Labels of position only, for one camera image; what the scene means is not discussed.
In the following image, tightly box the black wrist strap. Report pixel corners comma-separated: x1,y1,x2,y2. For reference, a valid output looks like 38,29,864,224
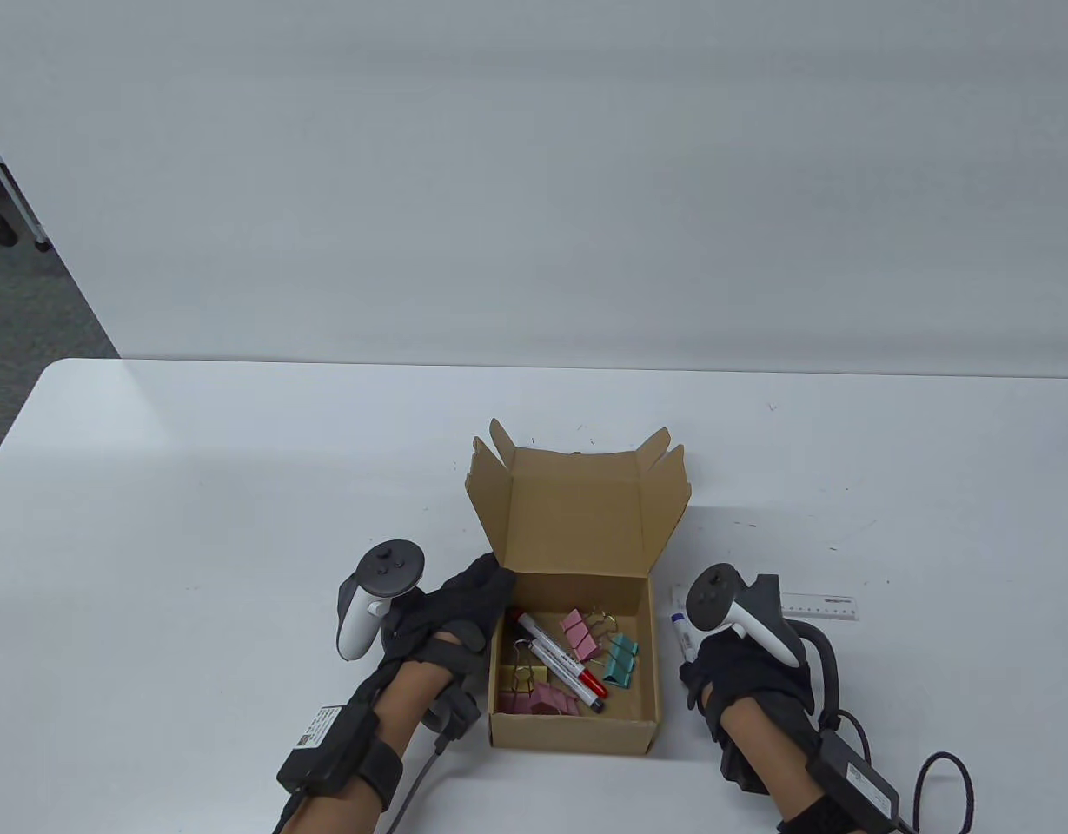
347,743,404,813
777,791,865,834

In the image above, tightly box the brown cardboard mailer box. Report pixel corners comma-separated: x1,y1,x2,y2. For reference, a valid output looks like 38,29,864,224
464,417,693,755

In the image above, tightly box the white metal cart frame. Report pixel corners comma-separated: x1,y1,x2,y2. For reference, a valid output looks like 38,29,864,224
0,122,55,255

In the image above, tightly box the black capped white marker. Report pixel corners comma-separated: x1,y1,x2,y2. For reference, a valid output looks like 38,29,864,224
516,639,606,715

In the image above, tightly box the blue capped white marker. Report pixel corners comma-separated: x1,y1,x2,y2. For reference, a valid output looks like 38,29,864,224
670,612,700,687

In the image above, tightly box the green binder clip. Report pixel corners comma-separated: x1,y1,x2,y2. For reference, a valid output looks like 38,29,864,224
605,634,641,687

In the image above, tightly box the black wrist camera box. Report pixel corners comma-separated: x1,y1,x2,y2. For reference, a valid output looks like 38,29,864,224
275,704,380,796
807,732,904,822

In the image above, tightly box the yellow binder clip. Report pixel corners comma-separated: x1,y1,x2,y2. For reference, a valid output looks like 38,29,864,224
499,643,549,693

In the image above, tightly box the red capped white marker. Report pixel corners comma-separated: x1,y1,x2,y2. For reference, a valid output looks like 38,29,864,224
509,608,610,698

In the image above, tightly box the person's left forearm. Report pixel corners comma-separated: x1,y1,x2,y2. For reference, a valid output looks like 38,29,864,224
277,656,448,834

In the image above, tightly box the person's right hand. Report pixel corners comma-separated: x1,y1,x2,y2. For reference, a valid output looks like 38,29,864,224
680,627,818,741

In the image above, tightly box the grey white controller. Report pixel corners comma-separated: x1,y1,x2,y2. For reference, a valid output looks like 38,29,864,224
336,539,428,663
686,563,804,670

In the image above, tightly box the person's right forearm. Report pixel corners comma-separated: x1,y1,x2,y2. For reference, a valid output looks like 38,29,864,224
720,695,856,834

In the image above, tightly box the person's left hand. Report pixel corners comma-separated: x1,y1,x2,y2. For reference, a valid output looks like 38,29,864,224
377,554,517,677

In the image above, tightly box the clear plastic ruler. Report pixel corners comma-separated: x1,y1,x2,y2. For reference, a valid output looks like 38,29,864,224
671,584,858,622

